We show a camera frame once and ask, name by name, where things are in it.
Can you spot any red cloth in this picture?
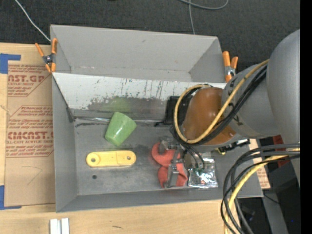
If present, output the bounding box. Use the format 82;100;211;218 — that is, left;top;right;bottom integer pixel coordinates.
151;142;188;189

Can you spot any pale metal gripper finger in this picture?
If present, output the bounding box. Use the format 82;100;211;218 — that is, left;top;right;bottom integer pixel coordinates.
165;153;181;189
159;136;180;154

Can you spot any yellow flat block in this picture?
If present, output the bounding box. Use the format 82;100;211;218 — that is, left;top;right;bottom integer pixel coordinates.
85;150;137;168

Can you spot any grey metal bin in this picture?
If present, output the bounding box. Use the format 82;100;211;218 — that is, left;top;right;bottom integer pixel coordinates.
50;24;264;213

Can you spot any black cylinder on white bracket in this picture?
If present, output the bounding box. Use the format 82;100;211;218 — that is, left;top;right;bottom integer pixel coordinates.
217;138;251;155

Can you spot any clear crinkled packet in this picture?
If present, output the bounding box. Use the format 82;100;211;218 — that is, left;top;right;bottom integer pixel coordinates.
187;156;219;189

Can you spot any brown cardboard board red print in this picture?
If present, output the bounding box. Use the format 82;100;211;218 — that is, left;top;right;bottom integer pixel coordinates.
0;42;271;211

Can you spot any green plastic cup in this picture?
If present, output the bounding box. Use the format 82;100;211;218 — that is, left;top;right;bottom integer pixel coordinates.
104;112;137;147

